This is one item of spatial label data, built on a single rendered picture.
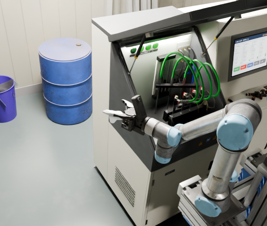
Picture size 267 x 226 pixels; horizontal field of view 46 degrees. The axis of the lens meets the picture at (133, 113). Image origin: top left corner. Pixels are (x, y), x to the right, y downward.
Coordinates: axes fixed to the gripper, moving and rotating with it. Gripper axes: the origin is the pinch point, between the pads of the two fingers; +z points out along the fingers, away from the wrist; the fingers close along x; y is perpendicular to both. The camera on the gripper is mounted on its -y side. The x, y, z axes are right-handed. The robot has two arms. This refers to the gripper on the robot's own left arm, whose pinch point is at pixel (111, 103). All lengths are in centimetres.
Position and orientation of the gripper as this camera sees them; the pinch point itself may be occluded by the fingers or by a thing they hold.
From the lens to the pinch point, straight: 145.2
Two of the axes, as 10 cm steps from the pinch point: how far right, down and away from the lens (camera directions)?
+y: -1.4, 8.4, 5.2
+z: -8.3, -3.9, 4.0
